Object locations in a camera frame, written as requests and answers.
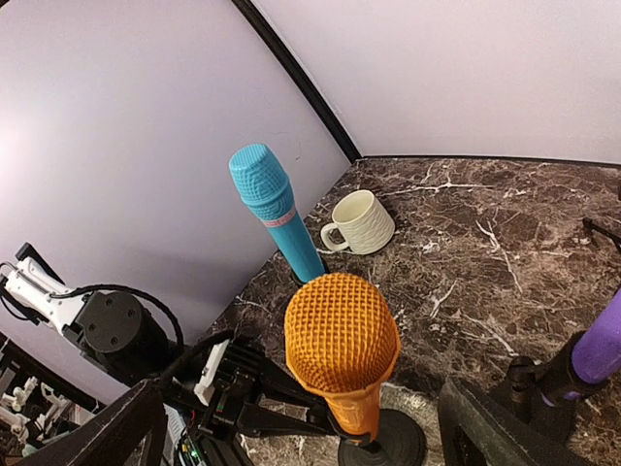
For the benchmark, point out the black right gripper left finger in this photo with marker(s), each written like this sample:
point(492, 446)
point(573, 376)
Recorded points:
point(134, 422)

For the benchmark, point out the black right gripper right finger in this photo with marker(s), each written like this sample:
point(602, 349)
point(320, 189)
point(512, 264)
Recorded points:
point(475, 430)

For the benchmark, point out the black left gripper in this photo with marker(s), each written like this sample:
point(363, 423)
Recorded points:
point(253, 398)

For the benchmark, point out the black round-base orange mic stand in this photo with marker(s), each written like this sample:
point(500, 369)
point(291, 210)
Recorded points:
point(400, 439)

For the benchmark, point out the orange toy microphone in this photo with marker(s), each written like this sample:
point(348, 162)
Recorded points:
point(342, 343)

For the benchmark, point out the black round-base blue mic stand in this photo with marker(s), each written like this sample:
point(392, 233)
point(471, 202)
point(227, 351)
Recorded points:
point(299, 283)

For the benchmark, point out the blue toy microphone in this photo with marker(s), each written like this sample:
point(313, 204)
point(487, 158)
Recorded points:
point(266, 190)

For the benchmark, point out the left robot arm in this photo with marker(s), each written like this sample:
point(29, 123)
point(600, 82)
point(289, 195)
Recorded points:
point(128, 333)

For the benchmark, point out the black round-base purple mic stand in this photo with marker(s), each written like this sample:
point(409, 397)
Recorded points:
point(525, 401)

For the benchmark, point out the purple toy microphone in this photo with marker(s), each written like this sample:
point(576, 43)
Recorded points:
point(586, 362)

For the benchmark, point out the black tripod mic stand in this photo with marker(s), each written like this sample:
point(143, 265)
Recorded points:
point(591, 227)

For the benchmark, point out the cream ceramic mug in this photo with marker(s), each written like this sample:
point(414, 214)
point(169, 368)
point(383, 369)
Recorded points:
point(360, 223)

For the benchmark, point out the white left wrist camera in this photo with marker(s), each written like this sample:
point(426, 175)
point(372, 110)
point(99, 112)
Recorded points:
point(204, 388)

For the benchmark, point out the black left corner post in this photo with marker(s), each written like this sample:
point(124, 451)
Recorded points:
point(299, 77)

